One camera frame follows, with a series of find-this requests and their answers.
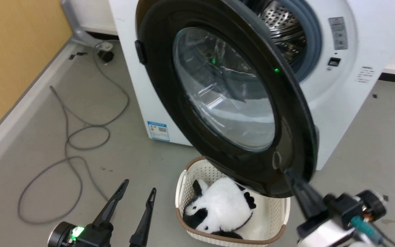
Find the black round glass washer door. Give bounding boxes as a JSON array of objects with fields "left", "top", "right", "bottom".
[{"left": 135, "top": 0, "right": 319, "bottom": 198}]

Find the black and white panda plush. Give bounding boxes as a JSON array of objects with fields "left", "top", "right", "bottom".
[{"left": 183, "top": 177, "right": 257, "bottom": 239}]

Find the teal right gripper cable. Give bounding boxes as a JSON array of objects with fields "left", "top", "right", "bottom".
[{"left": 351, "top": 215, "right": 385, "bottom": 245}]

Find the black floor plug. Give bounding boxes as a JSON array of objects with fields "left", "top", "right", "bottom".
[{"left": 97, "top": 50, "right": 115, "bottom": 63}]

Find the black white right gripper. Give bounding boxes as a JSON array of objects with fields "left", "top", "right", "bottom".
[{"left": 283, "top": 168, "right": 387, "bottom": 247}]

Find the blue energy label sticker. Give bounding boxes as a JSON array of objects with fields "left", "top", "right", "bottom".
[{"left": 147, "top": 121, "right": 170, "bottom": 142}]

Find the grey power cable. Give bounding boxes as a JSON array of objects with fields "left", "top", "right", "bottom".
[{"left": 17, "top": 41, "right": 130, "bottom": 225}]

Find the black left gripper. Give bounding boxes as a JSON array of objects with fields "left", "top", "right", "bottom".
[{"left": 48, "top": 179, "right": 157, "bottom": 247}]

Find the grey warning label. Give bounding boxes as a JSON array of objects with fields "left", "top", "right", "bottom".
[{"left": 328, "top": 17, "right": 348, "bottom": 50}]

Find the white front-load washing machine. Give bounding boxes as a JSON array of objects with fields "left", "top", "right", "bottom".
[{"left": 108, "top": 0, "right": 395, "bottom": 171}]

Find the small printed text sticker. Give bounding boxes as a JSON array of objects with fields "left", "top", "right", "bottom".
[{"left": 357, "top": 66, "right": 375, "bottom": 83}]

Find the perforated steel washer drum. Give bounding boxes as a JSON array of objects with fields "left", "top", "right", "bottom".
[{"left": 252, "top": 0, "right": 307, "bottom": 64}]

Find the grey rubber door gasket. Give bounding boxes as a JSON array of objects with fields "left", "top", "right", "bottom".
[{"left": 280, "top": 0, "right": 322, "bottom": 83}]

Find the cream laundry basket brown rim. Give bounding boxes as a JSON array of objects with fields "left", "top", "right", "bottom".
[{"left": 175, "top": 156, "right": 291, "bottom": 247}]

